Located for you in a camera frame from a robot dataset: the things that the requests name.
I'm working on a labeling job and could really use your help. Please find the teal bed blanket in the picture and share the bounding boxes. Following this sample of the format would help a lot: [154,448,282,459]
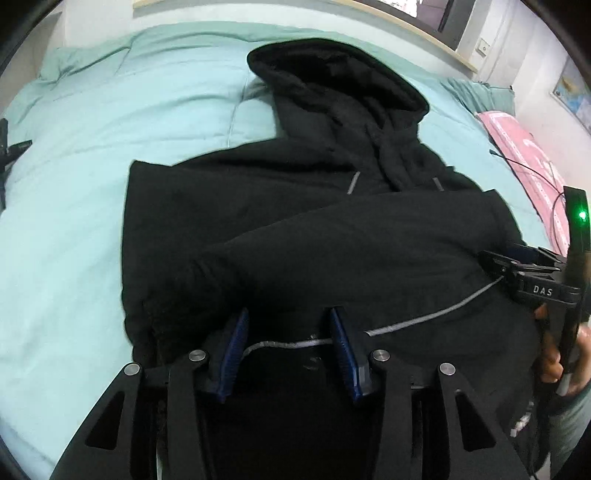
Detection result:
[0,21,552,468]

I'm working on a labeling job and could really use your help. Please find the dark framed window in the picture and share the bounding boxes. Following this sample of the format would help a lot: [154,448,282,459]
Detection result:
[369,0,468,34]

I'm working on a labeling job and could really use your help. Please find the wall poster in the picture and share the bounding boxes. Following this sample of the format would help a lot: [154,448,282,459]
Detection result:
[549,59,591,132]

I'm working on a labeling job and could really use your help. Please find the thin black cable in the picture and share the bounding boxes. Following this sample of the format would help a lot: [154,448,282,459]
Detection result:
[489,148,570,252]

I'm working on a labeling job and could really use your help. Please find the pink printed pillow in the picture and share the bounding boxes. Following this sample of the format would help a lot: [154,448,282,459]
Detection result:
[475,110,575,252]

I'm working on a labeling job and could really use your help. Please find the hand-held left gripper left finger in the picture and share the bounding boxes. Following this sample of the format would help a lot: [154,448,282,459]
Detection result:
[48,308,250,480]

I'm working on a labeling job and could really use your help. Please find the black hoodie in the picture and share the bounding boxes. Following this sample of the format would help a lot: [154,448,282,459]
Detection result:
[121,39,555,480]

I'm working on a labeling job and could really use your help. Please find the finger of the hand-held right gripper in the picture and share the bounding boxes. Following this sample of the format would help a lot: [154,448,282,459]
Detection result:
[477,249,525,288]
[508,244,562,273]

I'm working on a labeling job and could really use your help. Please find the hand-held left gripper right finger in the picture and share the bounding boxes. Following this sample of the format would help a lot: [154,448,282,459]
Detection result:
[326,307,532,480]

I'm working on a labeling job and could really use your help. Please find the person's right hand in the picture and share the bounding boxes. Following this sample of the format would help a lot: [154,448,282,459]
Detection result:
[533,307,591,397]

